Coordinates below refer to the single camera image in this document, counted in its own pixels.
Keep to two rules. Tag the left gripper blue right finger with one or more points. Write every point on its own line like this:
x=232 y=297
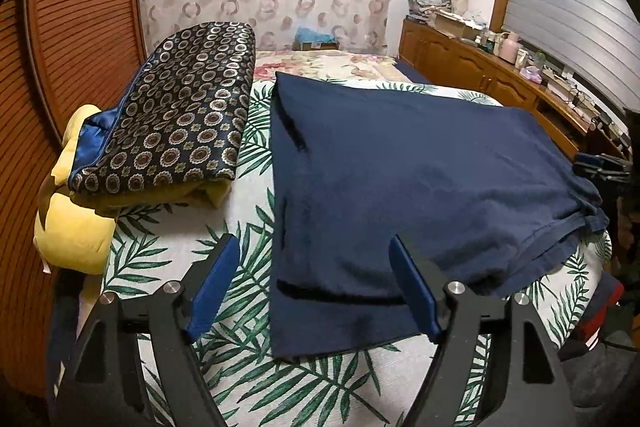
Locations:
x=418 y=296

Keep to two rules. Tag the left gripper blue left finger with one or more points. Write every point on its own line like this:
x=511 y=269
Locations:
x=206 y=284

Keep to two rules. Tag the navy blue t-shirt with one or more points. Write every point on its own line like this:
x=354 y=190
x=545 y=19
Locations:
x=481 y=190

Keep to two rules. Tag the palm leaf print sheet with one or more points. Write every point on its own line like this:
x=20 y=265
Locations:
x=374 y=387

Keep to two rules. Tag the dark circle pattern folded quilt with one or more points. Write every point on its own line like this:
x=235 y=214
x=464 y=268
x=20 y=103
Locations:
x=177 y=130

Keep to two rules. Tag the yellow plush pillow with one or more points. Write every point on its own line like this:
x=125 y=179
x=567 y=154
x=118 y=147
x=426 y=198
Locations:
x=73 y=237

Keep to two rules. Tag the floral blanket navy border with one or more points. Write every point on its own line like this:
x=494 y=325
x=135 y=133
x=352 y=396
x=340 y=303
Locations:
x=334 y=65

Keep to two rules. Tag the wooden sideboard cabinet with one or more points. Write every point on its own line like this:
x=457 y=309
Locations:
x=449 y=62

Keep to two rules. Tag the purple tissue pack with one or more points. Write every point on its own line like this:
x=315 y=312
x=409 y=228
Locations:
x=531 y=73

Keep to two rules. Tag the pink bottle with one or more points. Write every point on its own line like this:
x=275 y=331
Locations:
x=510 y=44

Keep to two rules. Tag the cardboard box on cabinet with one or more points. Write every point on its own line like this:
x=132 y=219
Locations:
x=454 y=26

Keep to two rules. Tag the wooden louvered wardrobe door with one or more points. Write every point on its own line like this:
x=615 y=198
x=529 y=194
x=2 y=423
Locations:
x=56 y=55

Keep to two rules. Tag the grey window blind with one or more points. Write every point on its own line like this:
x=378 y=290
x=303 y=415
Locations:
x=598 y=39

